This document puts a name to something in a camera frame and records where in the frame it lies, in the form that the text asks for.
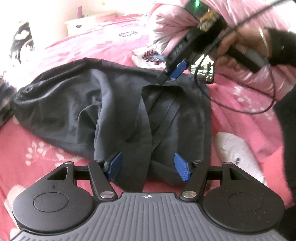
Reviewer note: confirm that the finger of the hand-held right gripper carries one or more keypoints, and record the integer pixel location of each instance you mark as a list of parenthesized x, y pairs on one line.
[(164, 77), (178, 70)]

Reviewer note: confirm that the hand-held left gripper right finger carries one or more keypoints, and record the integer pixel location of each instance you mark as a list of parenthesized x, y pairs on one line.
[(182, 166)]

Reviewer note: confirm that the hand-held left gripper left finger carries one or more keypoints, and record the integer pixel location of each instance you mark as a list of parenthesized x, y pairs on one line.
[(115, 165)]

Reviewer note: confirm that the black pants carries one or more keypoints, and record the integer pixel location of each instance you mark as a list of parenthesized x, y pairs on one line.
[(69, 111)]

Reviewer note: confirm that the person's right forearm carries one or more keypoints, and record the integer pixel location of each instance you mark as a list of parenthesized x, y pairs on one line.
[(282, 46)]

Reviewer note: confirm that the person's right hand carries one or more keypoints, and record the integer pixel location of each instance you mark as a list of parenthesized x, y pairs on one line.
[(252, 39)]

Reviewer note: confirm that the smartphone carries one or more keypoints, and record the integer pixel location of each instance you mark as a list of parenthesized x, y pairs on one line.
[(205, 74)]

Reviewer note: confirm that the red floral blanket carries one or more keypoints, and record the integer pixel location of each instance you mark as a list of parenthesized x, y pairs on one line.
[(242, 129)]

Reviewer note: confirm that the cream nightstand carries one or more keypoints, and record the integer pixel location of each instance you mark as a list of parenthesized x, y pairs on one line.
[(92, 24)]

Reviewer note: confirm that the purple cup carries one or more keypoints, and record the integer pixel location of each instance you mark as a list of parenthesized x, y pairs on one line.
[(80, 12)]

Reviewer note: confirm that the person's black clothing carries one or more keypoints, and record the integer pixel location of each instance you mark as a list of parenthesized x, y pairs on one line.
[(289, 150)]

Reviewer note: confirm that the wheelchair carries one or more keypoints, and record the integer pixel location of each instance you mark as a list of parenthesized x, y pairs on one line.
[(22, 44)]

